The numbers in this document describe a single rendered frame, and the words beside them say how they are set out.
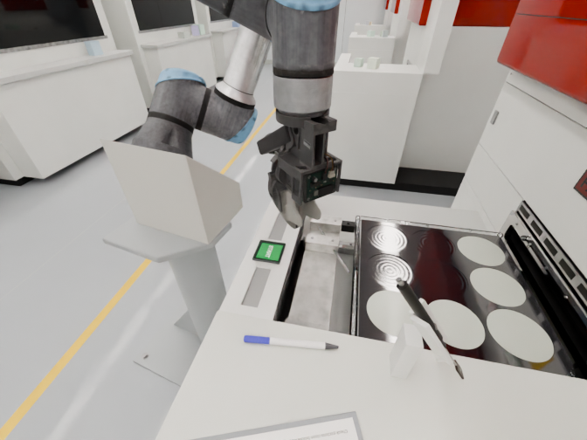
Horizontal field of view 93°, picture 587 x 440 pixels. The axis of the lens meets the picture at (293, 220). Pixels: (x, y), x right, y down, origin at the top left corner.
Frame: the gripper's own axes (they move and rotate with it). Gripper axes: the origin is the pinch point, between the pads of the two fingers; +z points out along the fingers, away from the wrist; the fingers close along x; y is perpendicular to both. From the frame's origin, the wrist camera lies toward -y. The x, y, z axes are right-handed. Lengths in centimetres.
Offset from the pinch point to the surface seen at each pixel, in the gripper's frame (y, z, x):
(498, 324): 29.8, 15.4, 25.6
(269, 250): -3.6, 8.9, -3.5
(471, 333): 28.2, 15.4, 19.6
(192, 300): -38, 54, -19
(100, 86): -352, 40, -22
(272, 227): -10.5, 9.5, 1.1
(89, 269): -141, 105, -66
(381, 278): 10.7, 15.4, 15.5
